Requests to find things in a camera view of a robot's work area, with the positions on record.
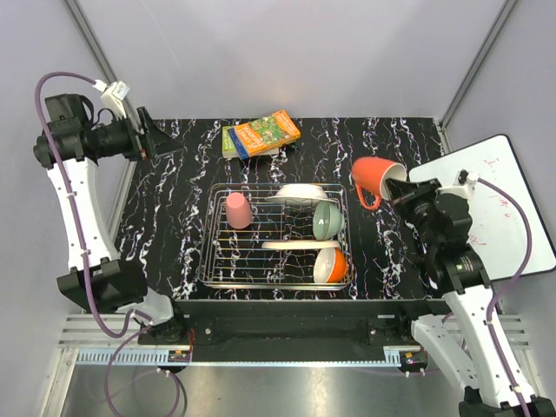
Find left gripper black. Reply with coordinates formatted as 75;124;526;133
95;106;183;161

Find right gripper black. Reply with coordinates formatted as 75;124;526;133
384;177;441;250

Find orange ceramic mug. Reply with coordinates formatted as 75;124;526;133
351;156;407;211

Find pale green ceramic bowl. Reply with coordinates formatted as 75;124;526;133
313;201;345;241

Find white paper plate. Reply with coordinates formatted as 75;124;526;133
265;183;333;207

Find orange bowl white inside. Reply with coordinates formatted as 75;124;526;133
313;248;348;284

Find pink plastic cup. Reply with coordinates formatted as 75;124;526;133
225;192;253;229

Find pink cream floral plate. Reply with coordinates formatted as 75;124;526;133
261;240;341;250

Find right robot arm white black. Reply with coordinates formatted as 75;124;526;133
383;170;555;416

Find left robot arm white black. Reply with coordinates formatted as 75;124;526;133
33;94;188;344

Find green book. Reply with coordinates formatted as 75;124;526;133
222;126;238;159

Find blue book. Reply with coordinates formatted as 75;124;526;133
228;128;250;160

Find white dry erase board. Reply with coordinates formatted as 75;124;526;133
409;135;555;281

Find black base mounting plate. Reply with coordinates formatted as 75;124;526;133
140;300;449;364

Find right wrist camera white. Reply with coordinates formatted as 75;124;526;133
437;169;480;201

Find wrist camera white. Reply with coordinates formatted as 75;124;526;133
437;169;480;201
93;80;129;120

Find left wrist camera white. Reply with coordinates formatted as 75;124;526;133
93;80;129;120

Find steel wire dish rack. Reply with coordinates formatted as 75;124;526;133
199;183;354;291

